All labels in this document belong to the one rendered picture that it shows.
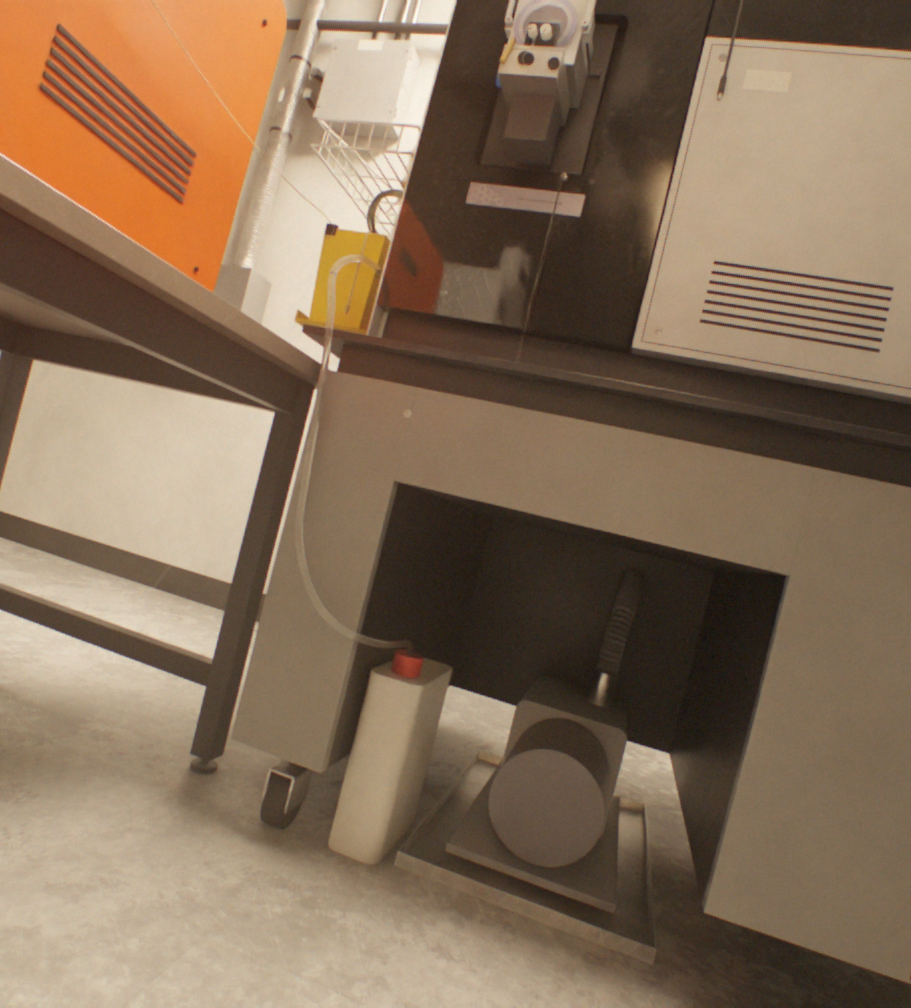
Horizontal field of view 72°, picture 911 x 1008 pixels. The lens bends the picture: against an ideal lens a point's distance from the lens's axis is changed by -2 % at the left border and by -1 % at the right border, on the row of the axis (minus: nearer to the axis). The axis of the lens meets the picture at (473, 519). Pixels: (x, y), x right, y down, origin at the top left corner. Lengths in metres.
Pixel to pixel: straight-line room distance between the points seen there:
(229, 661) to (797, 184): 1.11
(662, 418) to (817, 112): 0.48
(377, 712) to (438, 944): 0.30
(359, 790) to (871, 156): 1.13
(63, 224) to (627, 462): 0.65
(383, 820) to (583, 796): 0.29
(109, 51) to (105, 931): 0.91
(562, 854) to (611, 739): 0.24
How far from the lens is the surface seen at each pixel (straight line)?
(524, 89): 1.06
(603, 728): 1.19
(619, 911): 1.14
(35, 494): 3.09
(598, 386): 0.85
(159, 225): 0.89
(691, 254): 1.00
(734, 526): 0.84
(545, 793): 1.01
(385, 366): 0.95
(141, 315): 0.84
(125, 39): 0.88
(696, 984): 1.06
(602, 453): 0.84
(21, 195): 0.70
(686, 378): 0.97
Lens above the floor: 0.51
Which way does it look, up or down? 1 degrees up
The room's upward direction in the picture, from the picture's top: 14 degrees clockwise
